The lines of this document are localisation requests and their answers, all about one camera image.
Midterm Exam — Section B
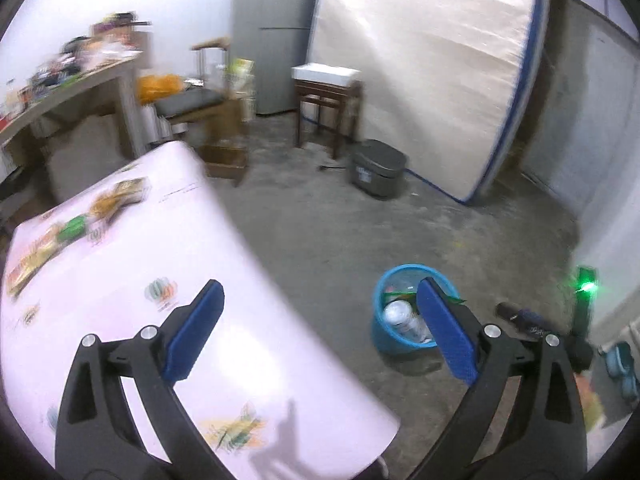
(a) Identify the white can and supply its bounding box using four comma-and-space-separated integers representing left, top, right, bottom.
383, 300, 432, 344

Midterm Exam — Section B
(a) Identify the green snack bag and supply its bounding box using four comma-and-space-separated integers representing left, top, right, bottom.
373, 285, 466, 308

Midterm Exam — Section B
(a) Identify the blue trash basket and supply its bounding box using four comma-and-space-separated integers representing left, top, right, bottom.
371, 263, 460, 356

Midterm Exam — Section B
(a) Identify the yellow striped snack packet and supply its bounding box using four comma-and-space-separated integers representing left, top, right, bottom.
6, 223, 62, 297

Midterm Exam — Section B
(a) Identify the green snack packet on table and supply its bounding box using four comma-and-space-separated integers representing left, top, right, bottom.
56, 214, 88, 244

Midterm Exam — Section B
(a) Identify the grey wooden side table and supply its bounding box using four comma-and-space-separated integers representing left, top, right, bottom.
1, 54, 146, 202

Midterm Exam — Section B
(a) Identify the open wooden drawer box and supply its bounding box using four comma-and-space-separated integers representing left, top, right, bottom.
195, 145, 248, 186

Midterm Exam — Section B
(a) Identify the grey rice cooker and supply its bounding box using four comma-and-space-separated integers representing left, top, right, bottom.
347, 139, 408, 200

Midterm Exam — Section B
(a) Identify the wooden chair black seat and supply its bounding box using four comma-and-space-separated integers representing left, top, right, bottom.
152, 37, 252, 162

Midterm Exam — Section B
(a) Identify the orange plastic bag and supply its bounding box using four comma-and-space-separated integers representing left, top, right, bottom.
137, 74, 186, 106

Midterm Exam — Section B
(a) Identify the dark wooden stool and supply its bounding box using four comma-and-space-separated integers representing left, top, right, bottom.
294, 79, 363, 160

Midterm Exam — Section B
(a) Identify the white mattress with blue edge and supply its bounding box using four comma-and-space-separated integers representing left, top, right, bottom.
308, 0, 549, 203

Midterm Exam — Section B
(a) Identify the white foam box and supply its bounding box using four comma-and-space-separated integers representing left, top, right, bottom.
292, 63, 360, 88

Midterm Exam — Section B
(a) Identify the grey refrigerator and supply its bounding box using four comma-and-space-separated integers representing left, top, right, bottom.
231, 0, 316, 115

